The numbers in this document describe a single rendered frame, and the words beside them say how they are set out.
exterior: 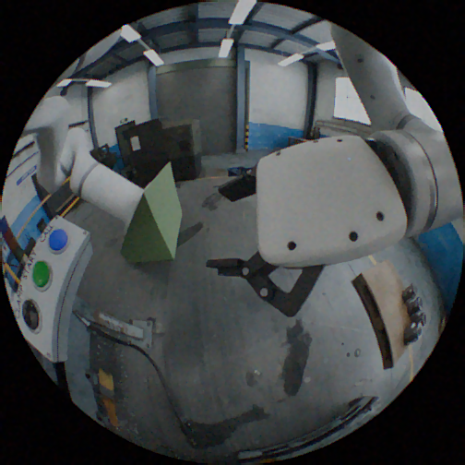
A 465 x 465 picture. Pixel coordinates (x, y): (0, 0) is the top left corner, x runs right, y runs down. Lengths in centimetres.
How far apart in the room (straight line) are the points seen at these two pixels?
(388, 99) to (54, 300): 38
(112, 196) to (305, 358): 60
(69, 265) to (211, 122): 632
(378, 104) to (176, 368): 50
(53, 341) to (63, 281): 7
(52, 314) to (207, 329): 28
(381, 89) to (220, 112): 632
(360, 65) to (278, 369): 44
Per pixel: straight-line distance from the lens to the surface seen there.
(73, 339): 48
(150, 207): 32
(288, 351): 34
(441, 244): 505
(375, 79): 19
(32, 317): 19
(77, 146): 53
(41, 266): 20
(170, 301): 37
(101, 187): 43
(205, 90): 656
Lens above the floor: 112
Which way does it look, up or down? 44 degrees down
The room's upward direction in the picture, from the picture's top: straight up
